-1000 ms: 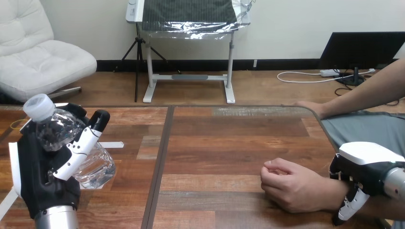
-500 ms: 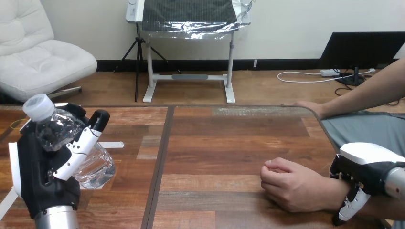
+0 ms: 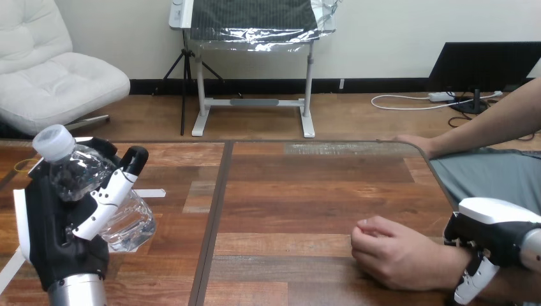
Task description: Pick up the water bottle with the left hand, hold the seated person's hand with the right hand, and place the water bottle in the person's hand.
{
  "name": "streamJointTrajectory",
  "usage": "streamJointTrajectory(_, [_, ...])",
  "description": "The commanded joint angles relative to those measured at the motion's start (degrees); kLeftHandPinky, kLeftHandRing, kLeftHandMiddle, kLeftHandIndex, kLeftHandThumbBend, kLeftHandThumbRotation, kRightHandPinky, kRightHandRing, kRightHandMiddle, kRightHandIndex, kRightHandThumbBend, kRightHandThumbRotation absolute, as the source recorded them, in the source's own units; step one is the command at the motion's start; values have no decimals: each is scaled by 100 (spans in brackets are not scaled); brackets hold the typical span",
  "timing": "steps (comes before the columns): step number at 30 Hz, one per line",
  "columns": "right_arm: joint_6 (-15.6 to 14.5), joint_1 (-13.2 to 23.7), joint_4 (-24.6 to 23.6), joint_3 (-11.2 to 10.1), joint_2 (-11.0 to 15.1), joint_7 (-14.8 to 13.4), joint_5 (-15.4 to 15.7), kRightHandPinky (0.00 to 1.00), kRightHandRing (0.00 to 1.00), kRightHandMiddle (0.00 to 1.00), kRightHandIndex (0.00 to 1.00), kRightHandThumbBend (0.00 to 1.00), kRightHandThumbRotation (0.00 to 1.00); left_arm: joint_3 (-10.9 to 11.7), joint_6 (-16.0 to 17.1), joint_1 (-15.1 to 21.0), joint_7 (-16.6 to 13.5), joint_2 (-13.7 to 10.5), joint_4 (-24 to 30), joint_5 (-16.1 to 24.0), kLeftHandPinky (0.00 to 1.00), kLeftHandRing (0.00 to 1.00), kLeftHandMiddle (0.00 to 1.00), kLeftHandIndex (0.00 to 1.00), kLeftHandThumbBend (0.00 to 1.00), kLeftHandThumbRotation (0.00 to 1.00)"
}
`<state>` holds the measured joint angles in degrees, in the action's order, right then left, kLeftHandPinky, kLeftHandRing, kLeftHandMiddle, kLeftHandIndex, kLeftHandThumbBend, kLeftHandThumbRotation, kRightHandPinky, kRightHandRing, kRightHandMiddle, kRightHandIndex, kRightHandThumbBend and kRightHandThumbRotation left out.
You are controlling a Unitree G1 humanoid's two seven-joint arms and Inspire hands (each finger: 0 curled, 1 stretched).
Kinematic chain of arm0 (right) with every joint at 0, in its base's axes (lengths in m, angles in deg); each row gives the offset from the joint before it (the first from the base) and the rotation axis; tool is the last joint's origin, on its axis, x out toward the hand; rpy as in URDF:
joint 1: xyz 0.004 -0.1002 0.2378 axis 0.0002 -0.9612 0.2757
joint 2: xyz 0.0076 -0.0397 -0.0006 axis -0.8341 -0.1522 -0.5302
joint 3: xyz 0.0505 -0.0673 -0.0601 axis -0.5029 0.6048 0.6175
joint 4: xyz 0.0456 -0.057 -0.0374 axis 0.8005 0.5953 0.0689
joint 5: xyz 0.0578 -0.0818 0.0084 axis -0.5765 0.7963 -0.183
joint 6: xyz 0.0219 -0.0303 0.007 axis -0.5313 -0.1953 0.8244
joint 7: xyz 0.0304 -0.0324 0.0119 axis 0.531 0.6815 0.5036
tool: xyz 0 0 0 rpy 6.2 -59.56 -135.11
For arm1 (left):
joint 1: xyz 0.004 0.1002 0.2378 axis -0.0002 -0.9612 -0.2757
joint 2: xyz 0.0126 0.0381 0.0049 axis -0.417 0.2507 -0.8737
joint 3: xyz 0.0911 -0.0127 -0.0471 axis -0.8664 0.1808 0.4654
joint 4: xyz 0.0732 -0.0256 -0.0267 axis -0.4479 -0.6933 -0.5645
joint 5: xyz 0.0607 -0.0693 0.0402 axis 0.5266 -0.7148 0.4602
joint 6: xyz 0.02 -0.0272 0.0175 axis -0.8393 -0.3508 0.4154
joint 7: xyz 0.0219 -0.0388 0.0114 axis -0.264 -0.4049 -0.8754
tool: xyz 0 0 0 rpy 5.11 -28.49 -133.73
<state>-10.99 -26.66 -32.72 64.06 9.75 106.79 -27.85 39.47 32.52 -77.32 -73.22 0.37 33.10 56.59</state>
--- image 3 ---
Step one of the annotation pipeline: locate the white desk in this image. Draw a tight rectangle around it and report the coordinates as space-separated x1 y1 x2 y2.
168 0 337 139

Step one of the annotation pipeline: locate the black tripod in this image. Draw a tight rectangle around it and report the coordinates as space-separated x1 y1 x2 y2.
160 29 242 137

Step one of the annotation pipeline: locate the person's hand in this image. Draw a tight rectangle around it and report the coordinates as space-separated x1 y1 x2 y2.
392 135 436 159
350 215 473 292

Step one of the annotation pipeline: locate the clear water bottle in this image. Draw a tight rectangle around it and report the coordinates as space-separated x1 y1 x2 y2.
32 124 158 253

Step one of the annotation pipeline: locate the foil sheet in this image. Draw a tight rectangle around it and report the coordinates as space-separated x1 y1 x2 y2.
189 0 343 53

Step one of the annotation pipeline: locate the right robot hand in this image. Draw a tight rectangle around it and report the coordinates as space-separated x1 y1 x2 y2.
443 197 541 306

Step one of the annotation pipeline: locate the white cushioned chair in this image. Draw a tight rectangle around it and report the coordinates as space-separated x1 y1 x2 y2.
0 0 131 137

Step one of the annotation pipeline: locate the white power strip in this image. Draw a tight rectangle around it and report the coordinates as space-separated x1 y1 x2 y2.
427 91 456 103

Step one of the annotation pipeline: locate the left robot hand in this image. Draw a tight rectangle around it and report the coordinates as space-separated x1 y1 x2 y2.
13 136 149 292

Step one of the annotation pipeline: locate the dark screen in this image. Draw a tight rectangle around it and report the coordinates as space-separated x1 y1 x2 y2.
427 41 541 115

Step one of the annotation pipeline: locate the person's body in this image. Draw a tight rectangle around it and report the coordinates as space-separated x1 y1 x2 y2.
429 147 541 216

